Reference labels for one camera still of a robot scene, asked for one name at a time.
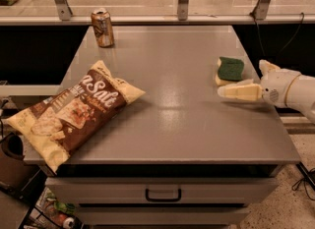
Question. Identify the black drawer handle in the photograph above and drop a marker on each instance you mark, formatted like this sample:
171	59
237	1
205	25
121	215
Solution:
163	195

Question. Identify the items on lower shelf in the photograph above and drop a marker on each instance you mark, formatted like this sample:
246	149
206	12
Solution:
50	213

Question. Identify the grey lower drawer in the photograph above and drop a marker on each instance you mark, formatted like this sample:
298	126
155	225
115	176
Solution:
162	215

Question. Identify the orange soda can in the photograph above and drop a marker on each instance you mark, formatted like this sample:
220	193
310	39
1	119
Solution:
102	25

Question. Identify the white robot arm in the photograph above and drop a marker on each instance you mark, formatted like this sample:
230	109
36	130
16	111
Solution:
301	96

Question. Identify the grey drawer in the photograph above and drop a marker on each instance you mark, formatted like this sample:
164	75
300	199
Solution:
162	215
132	190

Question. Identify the brown and cream chip bag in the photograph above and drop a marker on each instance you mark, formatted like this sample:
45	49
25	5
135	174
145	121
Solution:
57	126

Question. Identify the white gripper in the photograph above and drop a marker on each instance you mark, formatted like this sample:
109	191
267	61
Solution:
275	86

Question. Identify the grey upper drawer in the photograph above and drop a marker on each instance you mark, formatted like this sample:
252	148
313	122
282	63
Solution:
132	190

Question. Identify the green and yellow sponge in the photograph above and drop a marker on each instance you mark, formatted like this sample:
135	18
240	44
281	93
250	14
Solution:
229	71

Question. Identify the dark brown bin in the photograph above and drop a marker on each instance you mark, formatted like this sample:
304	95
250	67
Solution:
14	172

